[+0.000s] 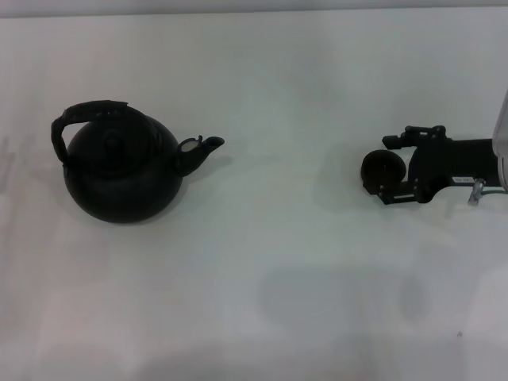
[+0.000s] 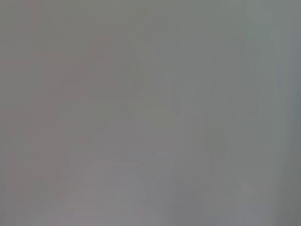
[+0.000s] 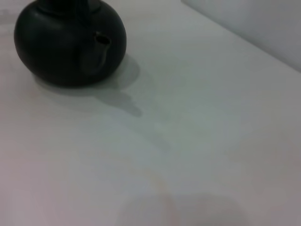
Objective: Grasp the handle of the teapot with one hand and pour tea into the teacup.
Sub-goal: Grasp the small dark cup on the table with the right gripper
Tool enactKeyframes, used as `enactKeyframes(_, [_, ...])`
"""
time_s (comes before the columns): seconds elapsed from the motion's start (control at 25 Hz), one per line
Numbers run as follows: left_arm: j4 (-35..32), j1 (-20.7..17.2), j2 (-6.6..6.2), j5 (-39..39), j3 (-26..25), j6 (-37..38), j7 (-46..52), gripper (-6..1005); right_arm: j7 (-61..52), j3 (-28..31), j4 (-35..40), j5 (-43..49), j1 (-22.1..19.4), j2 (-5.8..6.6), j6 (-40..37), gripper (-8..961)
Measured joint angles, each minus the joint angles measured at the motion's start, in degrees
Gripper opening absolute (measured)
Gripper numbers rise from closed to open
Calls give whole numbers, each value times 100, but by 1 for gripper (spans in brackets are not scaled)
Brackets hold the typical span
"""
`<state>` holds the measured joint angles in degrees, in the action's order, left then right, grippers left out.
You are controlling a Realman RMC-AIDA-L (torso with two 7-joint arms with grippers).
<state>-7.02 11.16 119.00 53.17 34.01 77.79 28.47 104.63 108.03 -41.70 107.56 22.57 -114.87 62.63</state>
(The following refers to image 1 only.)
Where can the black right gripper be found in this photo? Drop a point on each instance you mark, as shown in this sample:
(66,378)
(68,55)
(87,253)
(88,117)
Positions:
(456,162)

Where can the small black teacup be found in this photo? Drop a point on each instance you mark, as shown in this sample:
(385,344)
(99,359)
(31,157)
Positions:
(383,168)

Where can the black round teapot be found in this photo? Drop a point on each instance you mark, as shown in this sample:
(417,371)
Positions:
(119,178)

